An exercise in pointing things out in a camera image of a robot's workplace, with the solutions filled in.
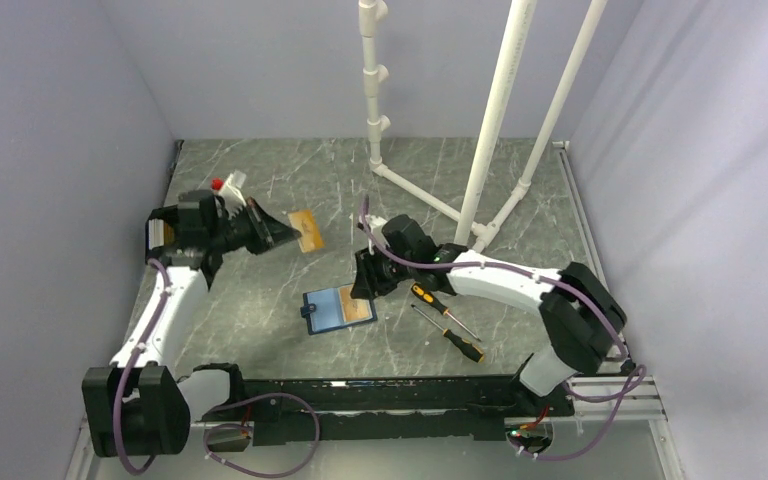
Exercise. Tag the orange credit card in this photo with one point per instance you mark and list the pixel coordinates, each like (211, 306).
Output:
(310, 238)
(354, 311)

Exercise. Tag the lower yellow black screwdriver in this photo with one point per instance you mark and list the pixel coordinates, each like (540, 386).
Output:
(466, 348)

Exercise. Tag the black card storage box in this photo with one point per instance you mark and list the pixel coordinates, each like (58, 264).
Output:
(161, 236)

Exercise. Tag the aluminium extrusion rail frame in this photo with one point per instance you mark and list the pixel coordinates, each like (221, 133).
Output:
(520, 436)

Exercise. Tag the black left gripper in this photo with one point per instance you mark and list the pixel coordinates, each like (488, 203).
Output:
(268, 234)

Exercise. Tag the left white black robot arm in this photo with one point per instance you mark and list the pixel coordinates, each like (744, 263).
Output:
(134, 405)

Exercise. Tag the yellow black screwdriver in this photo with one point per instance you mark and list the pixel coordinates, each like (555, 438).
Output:
(427, 297)
(466, 348)

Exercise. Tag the upper yellow black screwdriver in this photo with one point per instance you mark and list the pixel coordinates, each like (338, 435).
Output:
(427, 297)

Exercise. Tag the white PVC pipe frame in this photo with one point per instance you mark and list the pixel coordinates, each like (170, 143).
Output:
(518, 23)

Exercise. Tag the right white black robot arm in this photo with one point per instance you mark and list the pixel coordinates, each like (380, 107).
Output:
(581, 318)

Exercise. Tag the dark blue card holder wallet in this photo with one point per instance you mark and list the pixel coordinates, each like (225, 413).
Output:
(322, 312)

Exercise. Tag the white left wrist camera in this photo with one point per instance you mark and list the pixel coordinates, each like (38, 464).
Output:
(230, 189)

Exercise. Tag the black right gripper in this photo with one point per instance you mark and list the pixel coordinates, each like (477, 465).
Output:
(367, 283)

